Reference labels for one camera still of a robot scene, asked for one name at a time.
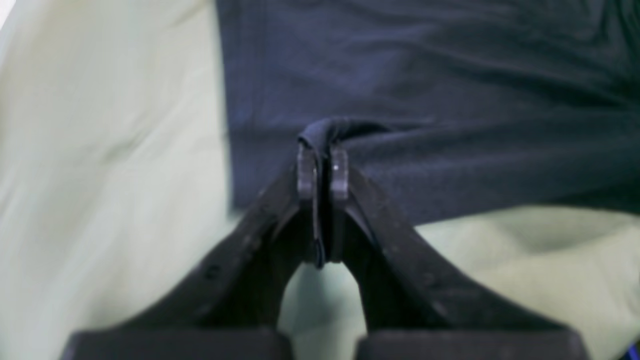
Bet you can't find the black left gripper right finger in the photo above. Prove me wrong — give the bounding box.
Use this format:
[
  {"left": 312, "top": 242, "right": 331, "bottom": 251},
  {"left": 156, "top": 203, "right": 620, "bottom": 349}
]
[{"left": 330, "top": 146, "right": 589, "bottom": 360}]

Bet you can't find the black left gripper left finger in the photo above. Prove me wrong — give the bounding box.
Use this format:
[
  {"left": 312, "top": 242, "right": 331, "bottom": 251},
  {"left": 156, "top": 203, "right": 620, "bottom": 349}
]
[{"left": 61, "top": 144, "right": 319, "bottom": 360}]

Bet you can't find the dark navy T-shirt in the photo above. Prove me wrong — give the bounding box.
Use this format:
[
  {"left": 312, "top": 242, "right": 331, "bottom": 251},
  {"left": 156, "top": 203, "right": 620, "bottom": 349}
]
[{"left": 215, "top": 0, "right": 639, "bottom": 224}]

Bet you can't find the sage green table cloth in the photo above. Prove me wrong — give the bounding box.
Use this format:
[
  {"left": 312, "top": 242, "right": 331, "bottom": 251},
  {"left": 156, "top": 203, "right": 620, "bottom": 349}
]
[{"left": 0, "top": 0, "right": 640, "bottom": 360}]

